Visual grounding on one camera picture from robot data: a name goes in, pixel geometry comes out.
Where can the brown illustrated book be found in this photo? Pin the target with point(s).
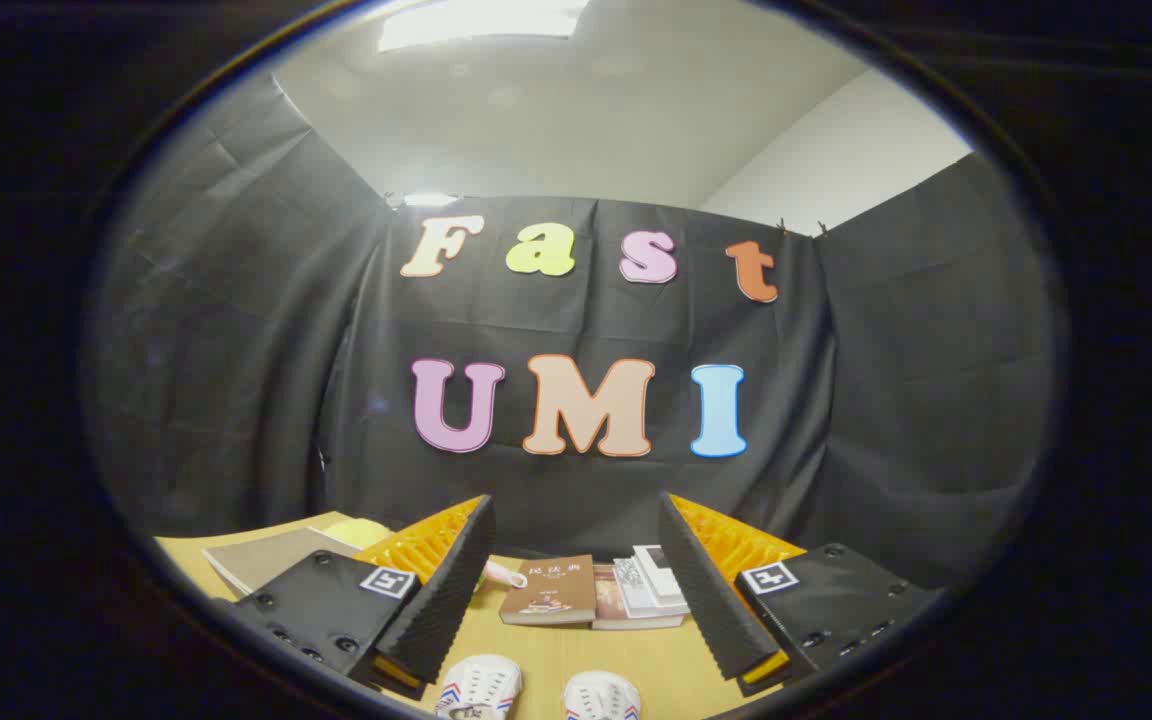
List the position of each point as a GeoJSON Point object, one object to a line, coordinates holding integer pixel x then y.
{"type": "Point", "coordinates": [548, 590]}

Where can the white patterned book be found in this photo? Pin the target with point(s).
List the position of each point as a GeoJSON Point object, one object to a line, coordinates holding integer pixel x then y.
{"type": "Point", "coordinates": [631, 587]}

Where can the yellow plush ball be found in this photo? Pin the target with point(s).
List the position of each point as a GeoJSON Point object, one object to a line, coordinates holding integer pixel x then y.
{"type": "Point", "coordinates": [361, 533]}

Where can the brown fabric storage box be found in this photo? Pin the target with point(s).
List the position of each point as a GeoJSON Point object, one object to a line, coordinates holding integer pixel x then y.
{"type": "Point", "coordinates": [276, 560]}

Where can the green and pink plush toy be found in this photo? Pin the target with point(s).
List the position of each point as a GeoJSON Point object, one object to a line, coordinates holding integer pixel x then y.
{"type": "Point", "coordinates": [504, 574]}

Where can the white canvas shoe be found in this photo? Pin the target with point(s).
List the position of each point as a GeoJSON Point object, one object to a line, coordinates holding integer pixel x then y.
{"type": "Point", "coordinates": [481, 690]}
{"type": "Point", "coordinates": [601, 698]}

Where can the ceiling light panel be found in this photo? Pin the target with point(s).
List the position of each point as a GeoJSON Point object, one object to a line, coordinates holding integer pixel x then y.
{"type": "Point", "coordinates": [481, 20]}

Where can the pinkish brown book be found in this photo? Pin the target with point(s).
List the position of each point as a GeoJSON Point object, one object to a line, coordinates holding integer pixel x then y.
{"type": "Point", "coordinates": [607, 602]}

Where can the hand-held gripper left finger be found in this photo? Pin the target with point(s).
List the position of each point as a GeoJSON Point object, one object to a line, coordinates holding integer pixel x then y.
{"type": "Point", "coordinates": [446, 600]}

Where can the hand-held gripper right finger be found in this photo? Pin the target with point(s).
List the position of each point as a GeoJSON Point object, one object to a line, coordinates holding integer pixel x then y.
{"type": "Point", "coordinates": [706, 590]}

